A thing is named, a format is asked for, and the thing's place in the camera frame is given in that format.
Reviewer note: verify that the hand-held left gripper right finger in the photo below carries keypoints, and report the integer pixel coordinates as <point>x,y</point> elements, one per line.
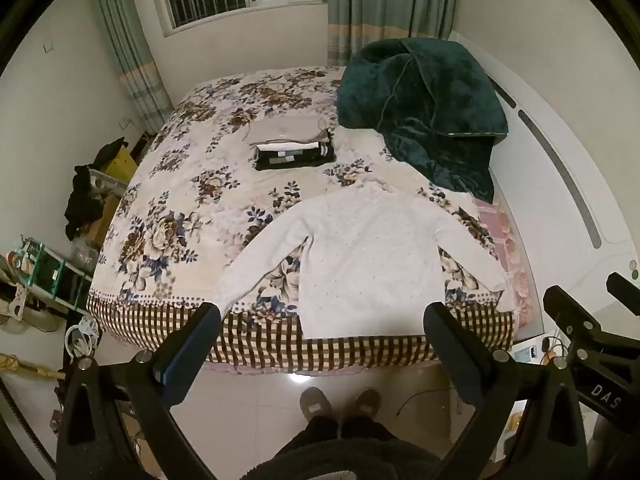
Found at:
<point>450,355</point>

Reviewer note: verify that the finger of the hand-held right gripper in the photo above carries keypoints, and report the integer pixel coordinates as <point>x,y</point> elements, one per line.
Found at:
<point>625,292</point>
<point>570,317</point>

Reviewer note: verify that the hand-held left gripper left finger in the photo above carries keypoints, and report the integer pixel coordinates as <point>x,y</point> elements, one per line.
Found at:
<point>186,355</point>

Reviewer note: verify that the white knit sweater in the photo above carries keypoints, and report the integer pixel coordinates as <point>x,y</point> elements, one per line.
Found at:
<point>360,260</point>

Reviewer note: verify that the white power strip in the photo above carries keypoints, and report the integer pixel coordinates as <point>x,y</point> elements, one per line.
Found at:
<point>532,352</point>

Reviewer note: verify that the pink floral mattress pad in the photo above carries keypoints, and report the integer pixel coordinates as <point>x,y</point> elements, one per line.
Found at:
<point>515,260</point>

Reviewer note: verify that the grey slipper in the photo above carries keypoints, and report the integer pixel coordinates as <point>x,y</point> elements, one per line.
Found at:
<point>364,404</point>
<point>316,405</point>

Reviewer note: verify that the person's dark fleece trousers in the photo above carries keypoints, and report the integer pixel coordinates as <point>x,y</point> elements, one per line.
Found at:
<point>345,455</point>

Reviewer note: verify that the bed with floral bedsheet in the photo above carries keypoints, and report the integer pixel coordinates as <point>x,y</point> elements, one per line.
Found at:
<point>200,200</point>

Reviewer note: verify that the green and white rack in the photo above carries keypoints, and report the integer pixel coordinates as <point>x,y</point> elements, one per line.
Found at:
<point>50,275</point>

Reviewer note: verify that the white headboard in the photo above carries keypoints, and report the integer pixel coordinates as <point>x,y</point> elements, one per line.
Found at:
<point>550,125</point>

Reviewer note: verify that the black garment heap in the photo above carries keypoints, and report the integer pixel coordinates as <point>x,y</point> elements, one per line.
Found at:
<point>85,200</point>

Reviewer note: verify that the yellow cardboard box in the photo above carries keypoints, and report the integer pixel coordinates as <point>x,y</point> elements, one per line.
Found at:
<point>122,165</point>

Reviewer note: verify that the black folded garment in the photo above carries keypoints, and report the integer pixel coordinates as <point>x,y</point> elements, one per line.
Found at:
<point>295,160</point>

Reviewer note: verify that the grey folded garment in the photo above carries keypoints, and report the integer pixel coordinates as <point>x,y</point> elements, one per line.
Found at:
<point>287,130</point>

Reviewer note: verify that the dark green plush blanket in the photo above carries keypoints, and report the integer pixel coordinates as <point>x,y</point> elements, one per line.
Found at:
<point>425,100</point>

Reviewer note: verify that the green striped curtain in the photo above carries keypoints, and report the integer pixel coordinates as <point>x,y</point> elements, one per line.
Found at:
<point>130,45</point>
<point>380,5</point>

